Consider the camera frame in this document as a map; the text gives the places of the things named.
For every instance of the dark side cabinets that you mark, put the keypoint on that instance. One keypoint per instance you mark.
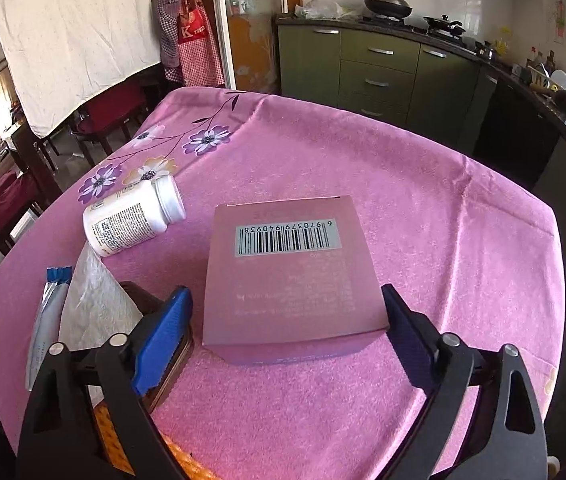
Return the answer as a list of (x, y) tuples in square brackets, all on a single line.
[(523, 135)]

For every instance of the green lower cabinets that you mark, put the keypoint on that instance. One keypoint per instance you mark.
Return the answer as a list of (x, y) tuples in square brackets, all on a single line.
[(363, 70)]

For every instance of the red seat chair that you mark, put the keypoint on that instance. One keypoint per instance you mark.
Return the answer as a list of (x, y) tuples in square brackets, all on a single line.
[(108, 110)]

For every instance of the condiment bottles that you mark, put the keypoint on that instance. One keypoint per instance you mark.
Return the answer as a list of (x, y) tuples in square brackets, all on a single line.
[(540, 62)]

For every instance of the small steel pot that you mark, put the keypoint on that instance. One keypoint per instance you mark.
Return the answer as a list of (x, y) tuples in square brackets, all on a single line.
[(485, 51)]

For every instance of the black wok with lid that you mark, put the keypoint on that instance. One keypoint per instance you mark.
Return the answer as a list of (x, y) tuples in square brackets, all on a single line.
[(388, 5)]

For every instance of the small black pan with lid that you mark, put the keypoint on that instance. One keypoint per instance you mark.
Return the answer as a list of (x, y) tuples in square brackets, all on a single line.
[(443, 25)]

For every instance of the orange foam net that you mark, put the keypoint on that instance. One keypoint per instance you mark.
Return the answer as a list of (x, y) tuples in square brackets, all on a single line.
[(183, 462)]

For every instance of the white hanging sheet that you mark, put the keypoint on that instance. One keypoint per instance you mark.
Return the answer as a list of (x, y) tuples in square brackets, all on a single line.
[(73, 35)]

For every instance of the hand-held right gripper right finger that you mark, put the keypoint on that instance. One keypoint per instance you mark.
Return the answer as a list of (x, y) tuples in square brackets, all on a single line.
[(408, 340)]

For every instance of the blue and silver packet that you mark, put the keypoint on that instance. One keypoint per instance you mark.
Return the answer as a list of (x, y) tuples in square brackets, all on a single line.
[(48, 310)]

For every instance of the white pill bottle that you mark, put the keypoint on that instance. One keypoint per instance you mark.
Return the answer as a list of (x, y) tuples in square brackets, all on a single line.
[(128, 220)]

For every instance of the red checked apron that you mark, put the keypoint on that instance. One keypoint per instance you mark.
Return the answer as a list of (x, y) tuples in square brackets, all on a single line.
[(198, 50)]

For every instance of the clear plastic bag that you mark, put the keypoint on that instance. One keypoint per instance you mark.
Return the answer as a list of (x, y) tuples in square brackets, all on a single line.
[(323, 9)]

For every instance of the gas stove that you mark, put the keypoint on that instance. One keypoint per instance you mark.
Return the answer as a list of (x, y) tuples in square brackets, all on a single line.
[(413, 22)]

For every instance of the purple checked apron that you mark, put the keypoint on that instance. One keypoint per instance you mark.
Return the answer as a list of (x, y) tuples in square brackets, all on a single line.
[(165, 25)]

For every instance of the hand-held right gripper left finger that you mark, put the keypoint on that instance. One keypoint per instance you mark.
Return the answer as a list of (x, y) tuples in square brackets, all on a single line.
[(163, 340)]

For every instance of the pink cardboard box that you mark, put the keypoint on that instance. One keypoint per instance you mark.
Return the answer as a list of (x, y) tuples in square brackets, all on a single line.
[(293, 300)]

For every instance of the frosted glass sliding door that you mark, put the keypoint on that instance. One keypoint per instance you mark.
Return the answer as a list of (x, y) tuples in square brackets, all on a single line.
[(253, 25)]

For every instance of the pink floral tablecloth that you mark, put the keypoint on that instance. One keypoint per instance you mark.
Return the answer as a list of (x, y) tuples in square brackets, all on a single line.
[(413, 185)]

